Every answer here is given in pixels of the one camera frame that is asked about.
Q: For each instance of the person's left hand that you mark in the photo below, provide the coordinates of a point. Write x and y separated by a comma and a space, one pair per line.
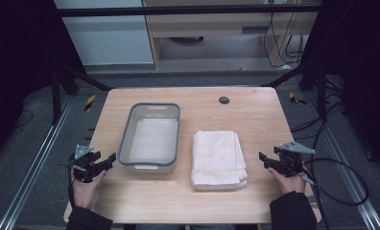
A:
85, 191

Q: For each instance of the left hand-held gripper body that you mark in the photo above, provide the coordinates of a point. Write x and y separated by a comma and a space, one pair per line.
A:
82, 166

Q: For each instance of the black curtain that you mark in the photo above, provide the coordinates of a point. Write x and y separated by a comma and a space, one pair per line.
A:
18, 64
364, 64

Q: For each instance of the yellow black striped tape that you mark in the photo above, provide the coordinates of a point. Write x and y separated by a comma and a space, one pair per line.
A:
90, 103
295, 98

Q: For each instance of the silver floor rail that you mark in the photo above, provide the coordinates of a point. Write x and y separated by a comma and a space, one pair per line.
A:
348, 172
34, 159

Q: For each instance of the person's right hand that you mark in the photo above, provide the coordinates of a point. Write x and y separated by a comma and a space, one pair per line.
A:
290, 183

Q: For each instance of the folded white towel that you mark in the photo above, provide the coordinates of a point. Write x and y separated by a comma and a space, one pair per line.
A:
217, 159

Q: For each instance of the light wooden desk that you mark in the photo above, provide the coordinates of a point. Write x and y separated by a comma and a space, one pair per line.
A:
210, 24

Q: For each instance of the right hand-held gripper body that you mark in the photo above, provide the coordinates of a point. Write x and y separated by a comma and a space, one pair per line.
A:
290, 161

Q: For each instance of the black metal stand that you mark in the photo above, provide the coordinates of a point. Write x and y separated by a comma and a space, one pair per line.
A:
56, 96
321, 92

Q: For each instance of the white cabinet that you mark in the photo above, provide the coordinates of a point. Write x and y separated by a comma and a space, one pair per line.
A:
108, 38

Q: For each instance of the black horizontal frame bar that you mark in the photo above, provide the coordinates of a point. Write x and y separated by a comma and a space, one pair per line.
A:
178, 11

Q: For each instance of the white basin with grey rim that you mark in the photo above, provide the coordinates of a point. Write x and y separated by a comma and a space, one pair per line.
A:
154, 140

